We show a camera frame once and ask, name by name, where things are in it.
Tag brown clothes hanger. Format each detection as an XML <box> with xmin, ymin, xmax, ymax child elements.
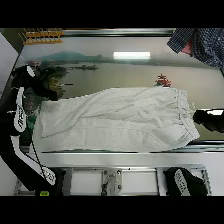
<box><xmin>19</xmin><ymin>35</ymin><xmax>64</xmax><ymax>46</ymax></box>
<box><xmin>23</xmin><ymin>28</ymin><xmax>65</xmax><ymax>38</ymax></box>

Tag silver frame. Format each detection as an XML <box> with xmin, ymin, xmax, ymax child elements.
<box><xmin>13</xmin><ymin>28</ymin><xmax>224</xmax><ymax>197</ymax></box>

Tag white pants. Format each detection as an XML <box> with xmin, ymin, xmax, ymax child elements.
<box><xmin>38</xmin><ymin>86</ymin><xmax>201</xmax><ymax>153</ymax></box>

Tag black cable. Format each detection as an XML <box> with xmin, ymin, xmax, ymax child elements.
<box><xmin>30</xmin><ymin>142</ymin><xmax>47</xmax><ymax>176</ymax></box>

